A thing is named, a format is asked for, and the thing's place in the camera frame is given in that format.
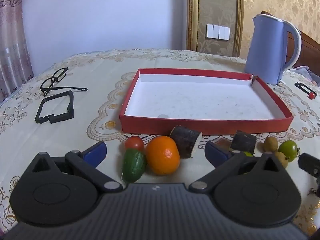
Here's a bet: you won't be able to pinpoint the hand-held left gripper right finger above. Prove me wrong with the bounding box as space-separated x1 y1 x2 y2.
189 141 295 194

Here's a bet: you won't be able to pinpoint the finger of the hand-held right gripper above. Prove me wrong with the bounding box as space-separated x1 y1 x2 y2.
298 153 320 180

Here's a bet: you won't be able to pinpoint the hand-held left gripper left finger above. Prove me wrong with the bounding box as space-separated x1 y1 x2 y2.
24 141 123 193

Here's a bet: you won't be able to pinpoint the brown longan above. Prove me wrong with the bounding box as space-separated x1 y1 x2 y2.
264 136 279 152
274 151 289 168

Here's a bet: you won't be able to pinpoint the dark sugarcane piece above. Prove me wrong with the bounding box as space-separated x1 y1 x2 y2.
169 125 202 159
230 130 257 155

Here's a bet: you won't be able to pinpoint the red cardboard box tray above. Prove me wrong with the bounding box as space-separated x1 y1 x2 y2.
119 68 294 136

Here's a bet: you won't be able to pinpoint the small green cucumber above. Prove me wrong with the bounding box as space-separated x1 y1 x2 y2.
122 149 147 183

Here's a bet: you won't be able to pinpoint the red tomato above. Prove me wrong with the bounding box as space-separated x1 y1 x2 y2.
124 136 145 153

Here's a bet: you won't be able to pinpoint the orange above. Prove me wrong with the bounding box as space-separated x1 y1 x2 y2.
145 136 181 176

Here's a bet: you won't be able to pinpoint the cream embroidered tablecloth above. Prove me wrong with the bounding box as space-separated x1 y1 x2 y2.
0 49 320 235

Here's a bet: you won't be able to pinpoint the black eyeglasses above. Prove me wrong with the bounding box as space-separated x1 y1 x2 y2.
40 67 88 97

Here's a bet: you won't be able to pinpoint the black clip with red ball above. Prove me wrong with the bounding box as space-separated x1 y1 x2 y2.
294 82 316 99

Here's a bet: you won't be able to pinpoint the light grey cloth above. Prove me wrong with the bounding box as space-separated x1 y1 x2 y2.
291 66 320 87

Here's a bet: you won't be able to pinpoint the blue electric kettle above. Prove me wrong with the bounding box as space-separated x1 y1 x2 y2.
244 14 302 85

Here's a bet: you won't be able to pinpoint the pink patterned curtain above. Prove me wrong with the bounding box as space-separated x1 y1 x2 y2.
0 0 34 103

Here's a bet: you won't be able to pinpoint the black plastic rectangular frame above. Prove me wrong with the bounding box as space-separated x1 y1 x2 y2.
35 90 75 124

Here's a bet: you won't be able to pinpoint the white wall light switch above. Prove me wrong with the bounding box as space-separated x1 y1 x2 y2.
206 24 230 40

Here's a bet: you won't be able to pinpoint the gold wall moulding frame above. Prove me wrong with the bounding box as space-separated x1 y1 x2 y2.
186 0 245 58

